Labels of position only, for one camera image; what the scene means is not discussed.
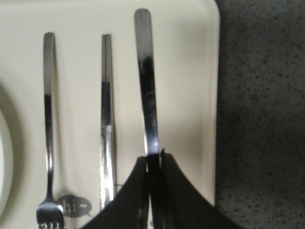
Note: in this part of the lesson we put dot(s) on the silver metal chopstick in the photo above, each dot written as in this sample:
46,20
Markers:
110,122
103,158

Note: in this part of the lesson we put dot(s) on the silver metal spoon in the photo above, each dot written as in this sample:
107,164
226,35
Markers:
144,48

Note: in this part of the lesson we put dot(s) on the white round plate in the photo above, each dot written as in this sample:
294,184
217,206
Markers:
6,163

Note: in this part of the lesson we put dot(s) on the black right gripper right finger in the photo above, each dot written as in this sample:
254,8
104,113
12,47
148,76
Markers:
175,202

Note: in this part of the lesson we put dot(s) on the cream rabbit serving tray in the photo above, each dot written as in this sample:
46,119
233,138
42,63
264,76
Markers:
185,39

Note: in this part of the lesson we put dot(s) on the silver metal fork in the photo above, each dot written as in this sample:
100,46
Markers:
49,214

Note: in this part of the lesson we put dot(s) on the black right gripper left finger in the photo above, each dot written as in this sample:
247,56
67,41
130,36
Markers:
130,207

